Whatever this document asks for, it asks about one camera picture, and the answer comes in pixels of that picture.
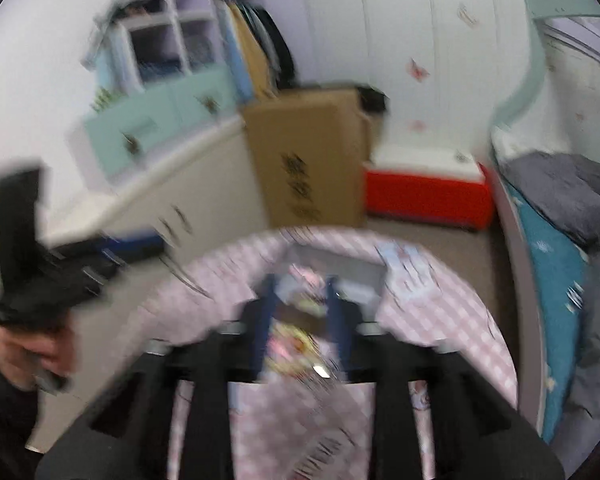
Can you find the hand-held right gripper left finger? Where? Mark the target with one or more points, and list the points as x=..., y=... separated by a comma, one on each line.
x=264, y=320

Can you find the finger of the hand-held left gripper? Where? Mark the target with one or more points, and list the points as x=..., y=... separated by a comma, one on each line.
x=130, y=246

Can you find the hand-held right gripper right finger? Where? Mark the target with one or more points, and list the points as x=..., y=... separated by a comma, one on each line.
x=336, y=320

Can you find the pile of mixed jewelry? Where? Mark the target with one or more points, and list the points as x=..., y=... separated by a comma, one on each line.
x=300, y=350

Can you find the grey metal box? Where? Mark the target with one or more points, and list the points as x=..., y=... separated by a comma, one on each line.
x=360, y=270

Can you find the person's left forearm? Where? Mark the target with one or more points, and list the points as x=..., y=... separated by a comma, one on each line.
x=7, y=425

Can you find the person's left hand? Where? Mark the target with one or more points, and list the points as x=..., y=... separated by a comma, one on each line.
x=35, y=355

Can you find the cream low cabinet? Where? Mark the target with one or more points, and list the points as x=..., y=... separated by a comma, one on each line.
x=180, y=185

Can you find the pink checked bear tablecloth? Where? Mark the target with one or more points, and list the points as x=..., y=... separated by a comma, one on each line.
x=430, y=320

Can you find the pinecone ornament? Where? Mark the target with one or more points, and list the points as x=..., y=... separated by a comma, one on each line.
x=212, y=103
x=131, y=142

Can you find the teal drawer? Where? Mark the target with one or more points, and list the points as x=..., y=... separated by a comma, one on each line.
x=125, y=130
x=200, y=95

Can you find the red storage bench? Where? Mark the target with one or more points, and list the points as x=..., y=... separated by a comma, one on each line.
x=425, y=200

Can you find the green plant ornament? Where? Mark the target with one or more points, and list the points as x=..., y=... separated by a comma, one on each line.
x=102, y=99

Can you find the large cardboard box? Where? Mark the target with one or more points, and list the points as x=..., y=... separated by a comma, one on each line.
x=305, y=150

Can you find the folded jeans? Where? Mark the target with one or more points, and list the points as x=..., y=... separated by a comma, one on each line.
x=200, y=50
x=155, y=67

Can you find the white board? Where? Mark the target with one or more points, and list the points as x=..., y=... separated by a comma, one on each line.
x=420, y=160

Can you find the metal hair clip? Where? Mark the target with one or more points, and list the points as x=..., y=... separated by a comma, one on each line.
x=463, y=157

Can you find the faint pink butterfly sticker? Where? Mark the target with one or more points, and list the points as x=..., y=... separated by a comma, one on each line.
x=418, y=125

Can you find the teal bed sheet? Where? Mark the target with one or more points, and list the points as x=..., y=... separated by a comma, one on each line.
x=550, y=270

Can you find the black bag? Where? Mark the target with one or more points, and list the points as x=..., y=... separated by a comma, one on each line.
x=372, y=100

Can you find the row of hanging clothes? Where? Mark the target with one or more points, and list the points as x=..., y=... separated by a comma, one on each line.
x=260, y=50

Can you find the lilac stair shelf unit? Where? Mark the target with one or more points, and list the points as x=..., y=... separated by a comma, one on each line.
x=180, y=15

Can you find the white pillow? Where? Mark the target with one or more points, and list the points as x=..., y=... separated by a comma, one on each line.
x=510, y=142

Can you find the grey duvet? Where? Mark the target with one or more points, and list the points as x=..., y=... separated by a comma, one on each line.
x=570, y=195

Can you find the white wardrobe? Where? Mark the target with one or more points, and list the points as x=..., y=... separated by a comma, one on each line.
x=370, y=35

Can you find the cream butterfly sticker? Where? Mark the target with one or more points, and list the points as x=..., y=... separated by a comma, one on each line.
x=467, y=14

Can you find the teal bunk bed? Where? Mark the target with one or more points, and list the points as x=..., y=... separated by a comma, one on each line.
x=540, y=5

